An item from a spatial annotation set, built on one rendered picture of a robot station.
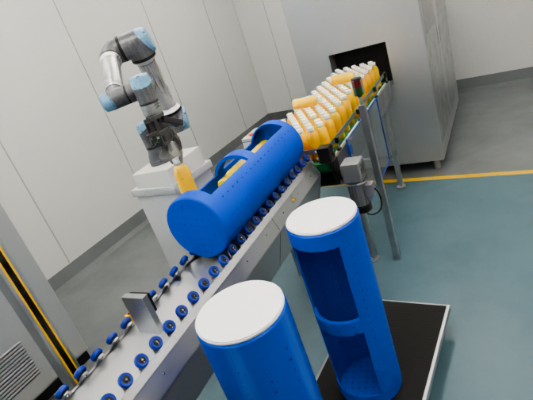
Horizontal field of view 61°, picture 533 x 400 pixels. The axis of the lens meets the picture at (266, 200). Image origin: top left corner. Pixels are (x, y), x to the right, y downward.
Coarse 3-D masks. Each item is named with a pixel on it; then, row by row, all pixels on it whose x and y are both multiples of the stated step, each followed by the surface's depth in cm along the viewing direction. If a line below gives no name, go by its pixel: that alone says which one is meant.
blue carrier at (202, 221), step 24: (264, 144) 218; (288, 144) 229; (216, 168) 215; (240, 168) 197; (264, 168) 207; (288, 168) 228; (192, 192) 179; (216, 192) 180; (240, 192) 188; (264, 192) 204; (168, 216) 185; (192, 216) 179; (216, 216) 174; (240, 216) 186; (192, 240) 186; (216, 240) 181
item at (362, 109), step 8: (360, 112) 267; (368, 120) 269; (368, 128) 270; (368, 136) 272; (368, 144) 275; (376, 152) 278; (376, 160) 278; (376, 168) 280; (376, 176) 283; (384, 192) 286; (384, 200) 289; (384, 208) 292; (384, 216) 295; (392, 224) 297; (392, 232) 298; (392, 240) 301; (392, 248) 304; (400, 256) 308
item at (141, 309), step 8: (128, 296) 152; (136, 296) 150; (144, 296) 149; (128, 304) 153; (136, 304) 151; (144, 304) 149; (152, 304) 153; (136, 312) 153; (144, 312) 151; (152, 312) 151; (136, 320) 156; (144, 320) 154; (152, 320) 152; (144, 328) 156; (152, 328) 154; (160, 328) 154
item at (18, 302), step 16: (0, 240) 144; (0, 256) 144; (0, 272) 144; (16, 272) 148; (0, 288) 148; (16, 288) 148; (16, 304) 149; (32, 304) 152; (32, 320) 151; (48, 320) 157; (32, 336) 156; (48, 336) 156; (48, 352) 157; (64, 352) 161; (64, 368) 160
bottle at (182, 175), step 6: (174, 168) 182; (180, 168) 181; (186, 168) 182; (174, 174) 182; (180, 174) 181; (186, 174) 182; (180, 180) 182; (186, 180) 183; (192, 180) 184; (180, 186) 184; (186, 186) 183; (192, 186) 184
